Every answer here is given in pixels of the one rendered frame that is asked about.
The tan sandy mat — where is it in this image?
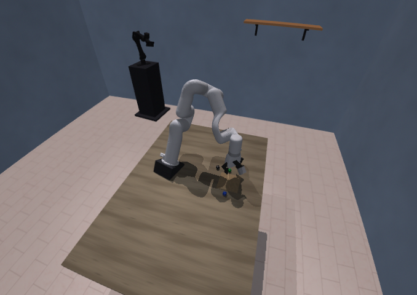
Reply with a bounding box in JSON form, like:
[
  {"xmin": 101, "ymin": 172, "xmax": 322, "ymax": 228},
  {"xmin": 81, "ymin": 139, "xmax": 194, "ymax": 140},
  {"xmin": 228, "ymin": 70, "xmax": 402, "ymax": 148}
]
[{"xmin": 216, "ymin": 172, "xmax": 241, "ymax": 193}]

